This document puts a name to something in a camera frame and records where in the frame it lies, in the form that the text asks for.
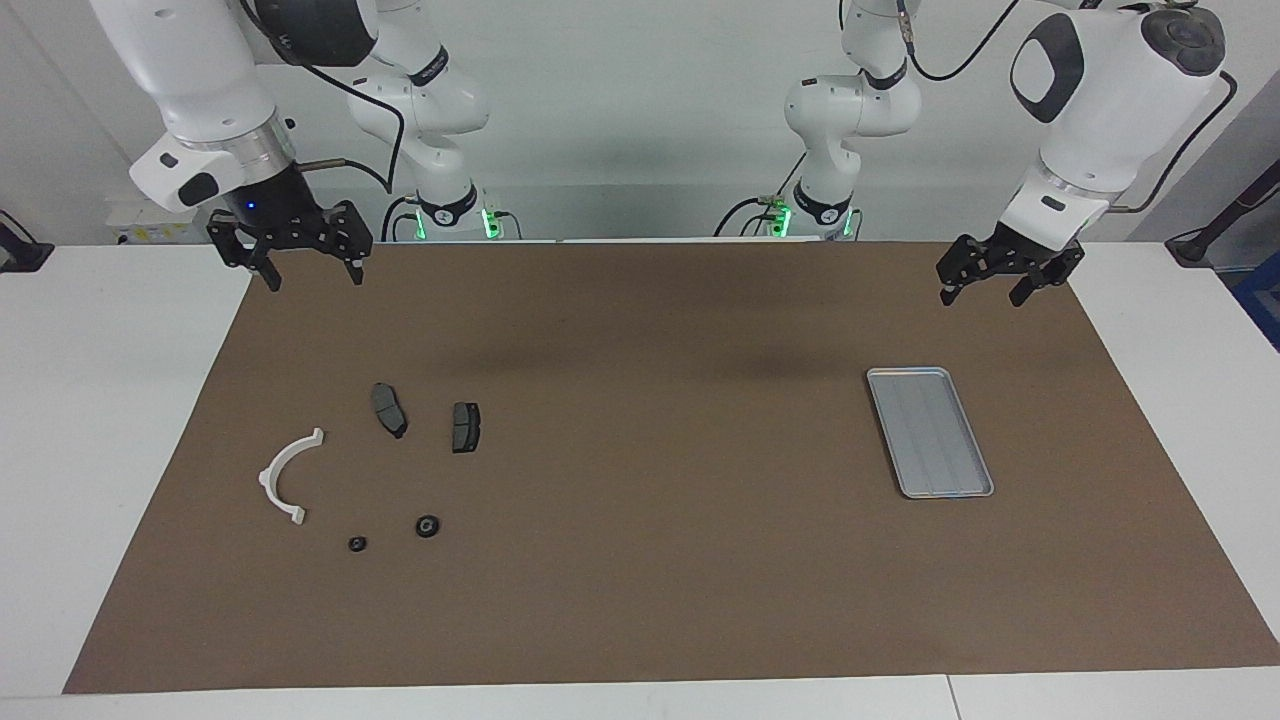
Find white box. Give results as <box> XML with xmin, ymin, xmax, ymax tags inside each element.
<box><xmin>105</xmin><ymin>198</ymin><xmax>216</xmax><ymax>246</ymax></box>

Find black table clamp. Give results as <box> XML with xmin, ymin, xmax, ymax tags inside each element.
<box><xmin>0</xmin><ymin>210</ymin><xmax>56</xmax><ymax>273</ymax></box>

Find white curved plastic bracket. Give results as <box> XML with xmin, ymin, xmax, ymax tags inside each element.
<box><xmin>258</xmin><ymin>428</ymin><xmax>326</xmax><ymax>526</ymax></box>

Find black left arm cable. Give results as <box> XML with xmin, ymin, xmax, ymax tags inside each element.
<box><xmin>895</xmin><ymin>0</ymin><xmax>1239</xmax><ymax>214</ymax></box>

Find brown table mat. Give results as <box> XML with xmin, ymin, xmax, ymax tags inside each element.
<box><xmin>62</xmin><ymin>240</ymin><xmax>1280</xmax><ymax>695</ymax></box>

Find black right base cable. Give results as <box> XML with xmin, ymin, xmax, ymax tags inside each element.
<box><xmin>382</xmin><ymin>195</ymin><xmax>423</xmax><ymax>242</ymax></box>

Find grey curved brake pad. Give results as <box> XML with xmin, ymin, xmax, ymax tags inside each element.
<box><xmin>371</xmin><ymin>383</ymin><xmax>409</xmax><ymax>440</ymax></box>

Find blue object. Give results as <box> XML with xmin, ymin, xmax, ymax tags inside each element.
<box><xmin>1232</xmin><ymin>265</ymin><xmax>1280</xmax><ymax>351</ymax></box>

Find black base cable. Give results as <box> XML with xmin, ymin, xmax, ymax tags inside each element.
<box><xmin>713</xmin><ymin>150</ymin><xmax>811</xmax><ymax>238</ymax></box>
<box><xmin>382</xmin><ymin>195</ymin><xmax>423</xmax><ymax>242</ymax></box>

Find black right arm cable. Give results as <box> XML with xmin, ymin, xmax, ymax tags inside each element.
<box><xmin>238</xmin><ymin>0</ymin><xmax>409</xmax><ymax>196</ymax></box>

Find black left base cable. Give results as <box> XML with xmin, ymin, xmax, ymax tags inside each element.
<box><xmin>713</xmin><ymin>150</ymin><xmax>811</xmax><ymax>238</ymax></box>

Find silver metal tray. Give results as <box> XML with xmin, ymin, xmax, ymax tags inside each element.
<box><xmin>866</xmin><ymin>367</ymin><xmax>995</xmax><ymax>500</ymax></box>

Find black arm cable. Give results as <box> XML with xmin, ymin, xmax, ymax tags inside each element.
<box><xmin>895</xmin><ymin>0</ymin><xmax>1239</xmax><ymax>214</ymax></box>
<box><xmin>238</xmin><ymin>0</ymin><xmax>409</xmax><ymax>196</ymax></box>

